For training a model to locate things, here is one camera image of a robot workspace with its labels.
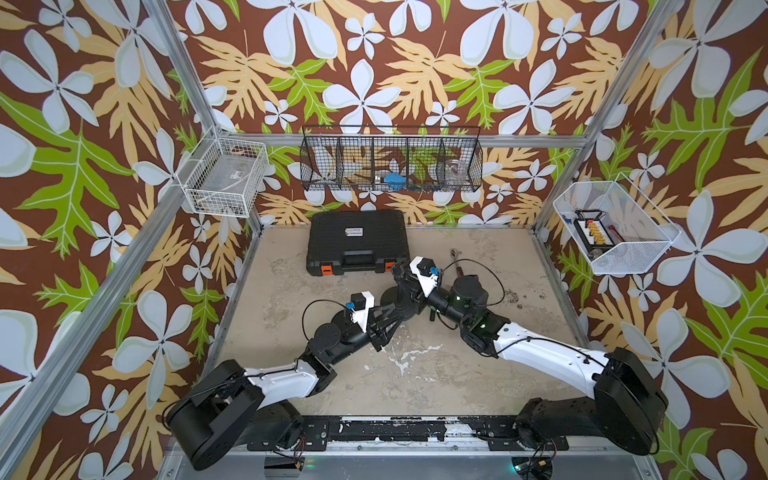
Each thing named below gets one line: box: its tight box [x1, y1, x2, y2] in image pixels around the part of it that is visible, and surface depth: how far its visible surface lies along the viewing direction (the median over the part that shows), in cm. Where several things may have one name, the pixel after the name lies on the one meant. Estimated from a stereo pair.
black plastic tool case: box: [306, 210, 410, 276], surface depth 109 cm
